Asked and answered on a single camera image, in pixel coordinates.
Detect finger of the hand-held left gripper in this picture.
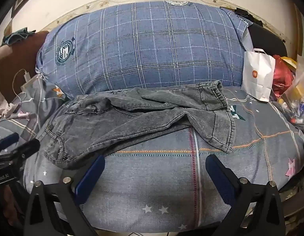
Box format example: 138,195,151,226
0,132,20,151
9,139,41,164

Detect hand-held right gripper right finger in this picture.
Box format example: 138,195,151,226
205,154,287,236

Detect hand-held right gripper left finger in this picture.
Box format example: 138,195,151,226
22,154,106,236

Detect grey denim pants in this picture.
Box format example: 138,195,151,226
45,80,236,171

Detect pink cloth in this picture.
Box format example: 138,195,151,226
0,95,20,124

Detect teal cloth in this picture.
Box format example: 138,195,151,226
1,27,36,46

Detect white paper bag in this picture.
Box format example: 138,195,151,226
241,48,276,103

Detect clear plastic bag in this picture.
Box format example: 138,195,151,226
277,54,304,131

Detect red plastic bag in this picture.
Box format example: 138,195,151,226
271,55,294,97

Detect yellow packet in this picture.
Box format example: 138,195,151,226
281,56,298,67

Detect blue denim garment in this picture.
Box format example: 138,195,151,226
35,1,253,102

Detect black chair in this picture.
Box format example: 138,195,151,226
247,24,288,57

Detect white charger with cable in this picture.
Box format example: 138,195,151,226
13,69,42,118

